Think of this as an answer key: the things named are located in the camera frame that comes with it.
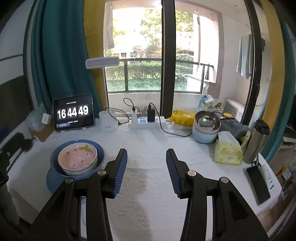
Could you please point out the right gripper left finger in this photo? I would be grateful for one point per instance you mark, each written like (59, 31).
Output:
(60, 218)

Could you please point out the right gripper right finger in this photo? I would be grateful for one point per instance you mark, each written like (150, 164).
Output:
(233, 218)

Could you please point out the large dark blue plate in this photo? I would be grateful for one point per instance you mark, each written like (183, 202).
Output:
(54, 179)

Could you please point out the cream yellow bowl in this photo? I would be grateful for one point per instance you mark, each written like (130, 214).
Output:
(92, 165)

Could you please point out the large blue bowl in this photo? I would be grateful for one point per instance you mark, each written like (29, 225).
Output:
(78, 158)

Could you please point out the pink strawberry bowl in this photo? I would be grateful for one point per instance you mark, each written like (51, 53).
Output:
(77, 156)

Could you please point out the black smartphone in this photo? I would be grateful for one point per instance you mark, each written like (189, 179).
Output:
(258, 185)

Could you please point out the yellow tissue pack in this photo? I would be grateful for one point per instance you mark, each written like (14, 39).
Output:
(227, 150)

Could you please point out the steel thermos bottle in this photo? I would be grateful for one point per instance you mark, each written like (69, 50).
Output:
(255, 140)

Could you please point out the light blue bowl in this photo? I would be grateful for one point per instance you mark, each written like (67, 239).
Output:
(203, 138)

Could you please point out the cardboard box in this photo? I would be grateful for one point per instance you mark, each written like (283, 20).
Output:
(43, 134)

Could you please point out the grey folded cloth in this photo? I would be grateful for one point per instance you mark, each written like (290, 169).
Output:
(234, 127)

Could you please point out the clear plastic bag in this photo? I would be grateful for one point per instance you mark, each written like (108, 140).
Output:
(34, 119)

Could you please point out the stainless steel bowl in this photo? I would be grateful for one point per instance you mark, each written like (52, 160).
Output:
(207, 119)

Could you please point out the small white box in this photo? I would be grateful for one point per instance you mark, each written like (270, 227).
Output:
(47, 118)

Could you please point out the white desk lamp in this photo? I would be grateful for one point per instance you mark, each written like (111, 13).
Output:
(107, 118)

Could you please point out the yellow snack bag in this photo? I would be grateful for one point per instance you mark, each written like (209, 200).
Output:
(182, 117)

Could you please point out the tablet showing clock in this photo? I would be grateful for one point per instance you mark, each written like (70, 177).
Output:
(73, 112)

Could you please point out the blue snack bag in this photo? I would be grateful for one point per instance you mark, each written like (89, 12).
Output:
(208, 103)

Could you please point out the white power strip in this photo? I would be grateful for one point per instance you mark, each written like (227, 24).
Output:
(143, 123)

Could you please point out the white charger plug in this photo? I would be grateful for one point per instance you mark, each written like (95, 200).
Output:
(134, 115)

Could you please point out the black charger plug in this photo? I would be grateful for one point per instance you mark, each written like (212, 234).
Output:
(150, 114)

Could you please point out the hanging light blue towel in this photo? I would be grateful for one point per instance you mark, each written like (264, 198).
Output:
(245, 56)

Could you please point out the teal curtain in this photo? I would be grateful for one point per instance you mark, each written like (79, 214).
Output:
(59, 52)

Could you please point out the yellow curtain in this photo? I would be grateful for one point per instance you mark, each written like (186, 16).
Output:
(93, 28)

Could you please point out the black round cable puck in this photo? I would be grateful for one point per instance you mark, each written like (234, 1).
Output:
(27, 145)

